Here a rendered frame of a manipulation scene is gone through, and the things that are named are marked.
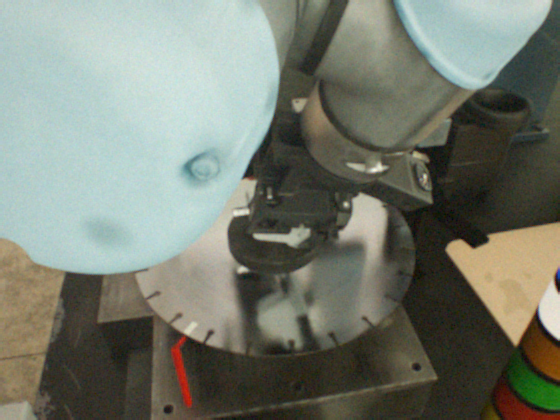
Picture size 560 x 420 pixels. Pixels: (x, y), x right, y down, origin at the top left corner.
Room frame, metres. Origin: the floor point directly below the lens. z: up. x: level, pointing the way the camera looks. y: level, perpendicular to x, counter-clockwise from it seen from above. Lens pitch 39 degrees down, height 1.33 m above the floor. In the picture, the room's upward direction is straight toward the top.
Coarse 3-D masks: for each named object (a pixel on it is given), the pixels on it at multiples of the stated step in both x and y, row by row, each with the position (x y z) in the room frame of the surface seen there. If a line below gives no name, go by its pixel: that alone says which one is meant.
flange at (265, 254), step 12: (240, 216) 0.44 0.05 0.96; (228, 228) 0.42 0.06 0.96; (240, 228) 0.42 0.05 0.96; (228, 240) 0.40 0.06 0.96; (240, 240) 0.40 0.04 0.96; (252, 240) 0.39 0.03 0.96; (264, 240) 0.39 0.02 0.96; (240, 252) 0.38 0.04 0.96; (252, 252) 0.38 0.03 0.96; (264, 252) 0.38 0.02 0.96; (276, 252) 0.38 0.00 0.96; (288, 252) 0.38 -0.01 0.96; (300, 252) 0.38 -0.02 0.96; (312, 252) 0.38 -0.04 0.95; (252, 264) 0.36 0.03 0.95; (264, 264) 0.36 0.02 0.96; (276, 264) 0.36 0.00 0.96; (288, 264) 0.36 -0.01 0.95
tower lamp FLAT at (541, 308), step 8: (552, 280) 0.19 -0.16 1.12; (552, 288) 0.18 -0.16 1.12; (544, 296) 0.19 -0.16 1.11; (552, 296) 0.18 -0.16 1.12; (544, 304) 0.18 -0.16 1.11; (552, 304) 0.17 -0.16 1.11; (536, 312) 0.18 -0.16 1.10; (544, 312) 0.18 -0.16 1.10; (552, 312) 0.17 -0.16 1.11; (544, 320) 0.17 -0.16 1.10; (552, 320) 0.17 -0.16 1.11; (544, 328) 0.17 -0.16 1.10; (552, 328) 0.17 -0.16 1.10; (552, 336) 0.16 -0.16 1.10
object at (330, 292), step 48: (240, 192) 0.50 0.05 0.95; (384, 240) 0.41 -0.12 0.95; (144, 288) 0.33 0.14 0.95; (192, 288) 0.33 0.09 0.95; (240, 288) 0.33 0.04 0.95; (288, 288) 0.33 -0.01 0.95; (336, 288) 0.33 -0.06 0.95; (384, 288) 0.33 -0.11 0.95; (192, 336) 0.27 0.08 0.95; (240, 336) 0.27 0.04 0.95; (288, 336) 0.27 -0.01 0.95; (336, 336) 0.27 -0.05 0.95
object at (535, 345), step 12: (528, 324) 0.19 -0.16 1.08; (528, 336) 0.18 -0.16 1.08; (540, 336) 0.17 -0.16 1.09; (528, 348) 0.17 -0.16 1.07; (540, 348) 0.17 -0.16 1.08; (552, 348) 0.16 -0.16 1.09; (528, 360) 0.17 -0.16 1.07; (540, 360) 0.16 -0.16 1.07; (552, 360) 0.16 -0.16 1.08; (540, 372) 0.16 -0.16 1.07; (552, 372) 0.16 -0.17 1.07
